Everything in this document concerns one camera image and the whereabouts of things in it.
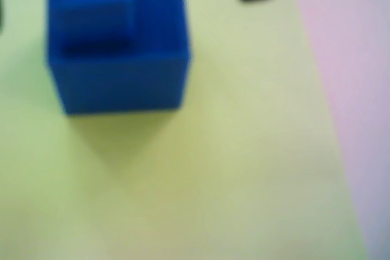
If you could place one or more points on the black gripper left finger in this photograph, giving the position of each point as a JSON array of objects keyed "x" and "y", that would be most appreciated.
[{"x": 1, "y": 7}]

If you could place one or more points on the tiny blue cube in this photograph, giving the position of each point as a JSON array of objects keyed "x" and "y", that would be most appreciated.
[{"x": 97, "y": 19}]

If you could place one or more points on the small blue cube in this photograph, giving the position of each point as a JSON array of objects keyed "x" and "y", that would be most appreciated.
[{"x": 122, "y": 83}]

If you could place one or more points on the green paper square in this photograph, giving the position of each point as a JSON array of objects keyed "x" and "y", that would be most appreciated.
[{"x": 213, "y": 150}]

